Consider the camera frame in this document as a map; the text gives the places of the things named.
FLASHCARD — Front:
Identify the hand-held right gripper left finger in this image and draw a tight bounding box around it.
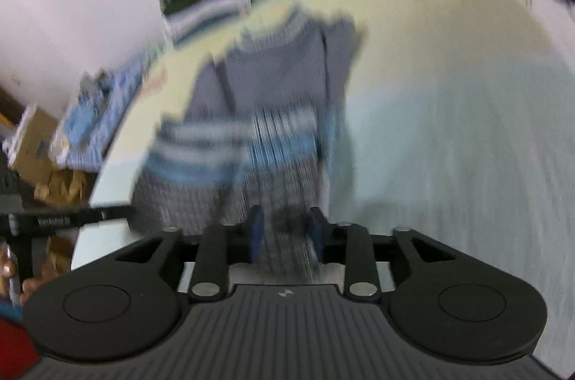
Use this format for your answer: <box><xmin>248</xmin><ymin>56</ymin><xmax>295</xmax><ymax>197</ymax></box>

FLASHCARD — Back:
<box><xmin>114</xmin><ymin>205</ymin><xmax>266</xmax><ymax>302</ymax></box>

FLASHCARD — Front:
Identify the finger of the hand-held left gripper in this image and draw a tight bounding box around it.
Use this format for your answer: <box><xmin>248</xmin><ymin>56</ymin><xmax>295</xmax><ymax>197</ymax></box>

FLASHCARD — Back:
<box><xmin>67</xmin><ymin>206</ymin><xmax>138</xmax><ymax>228</ymax></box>

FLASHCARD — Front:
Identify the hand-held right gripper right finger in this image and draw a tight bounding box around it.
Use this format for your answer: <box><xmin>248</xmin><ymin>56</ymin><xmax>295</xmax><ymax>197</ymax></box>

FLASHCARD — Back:
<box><xmin>308</xmin><ymin>207</ymin><xmax>454</xmax><ymax>302</ymax></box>

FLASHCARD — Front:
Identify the grey knit sweater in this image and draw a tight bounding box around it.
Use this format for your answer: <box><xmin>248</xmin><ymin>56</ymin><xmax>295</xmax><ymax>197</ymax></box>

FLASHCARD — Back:
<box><xmin>130</xmin><ymin>3</ymin><xmax>360</xmax><ymax>277</ymax></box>

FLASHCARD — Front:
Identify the person's left hand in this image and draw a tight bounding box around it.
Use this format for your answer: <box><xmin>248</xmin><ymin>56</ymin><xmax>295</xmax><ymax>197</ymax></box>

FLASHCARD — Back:
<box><xmin>0</xmin><ymin>247</ymin><xmax>46</xmax><ymax>305</ymax></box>

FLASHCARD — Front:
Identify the brown paper bag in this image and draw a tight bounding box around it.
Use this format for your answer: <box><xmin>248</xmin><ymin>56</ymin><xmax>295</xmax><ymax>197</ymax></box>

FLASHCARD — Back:
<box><xmin>33</xmin><ymin>169</ymin><xmax>91</xmax><ymax>210</ymax></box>

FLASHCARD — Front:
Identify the cardboard box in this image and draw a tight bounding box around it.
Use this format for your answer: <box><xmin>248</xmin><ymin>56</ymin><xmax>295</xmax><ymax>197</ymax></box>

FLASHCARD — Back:
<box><xmin>4</xmin><ymin>106</ymin><xmax>59</xmax><ymax>183</ymax></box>

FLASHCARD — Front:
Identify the blue patterned cloth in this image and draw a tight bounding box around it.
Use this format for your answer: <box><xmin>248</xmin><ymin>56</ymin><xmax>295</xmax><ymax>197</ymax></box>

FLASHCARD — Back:
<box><xmin>49</xmin><ymin>48</ymin><xmax>167</xmax><ymax>172</ymax></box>

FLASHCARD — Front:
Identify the yellow printed blanket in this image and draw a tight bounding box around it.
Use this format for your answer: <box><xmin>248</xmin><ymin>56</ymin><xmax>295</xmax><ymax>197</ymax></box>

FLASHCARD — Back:
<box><xmin>72</xmin><ymin>0</ymin><xmax>575</xmax><ymax>363</ymax></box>

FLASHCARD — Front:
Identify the folded blue garment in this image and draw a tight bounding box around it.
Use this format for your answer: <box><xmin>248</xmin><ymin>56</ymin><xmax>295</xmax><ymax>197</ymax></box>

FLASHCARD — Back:
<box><xmin>168</xmin><ymin>3</ymin><xmax>250</xmax><ymax>46</ymax></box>

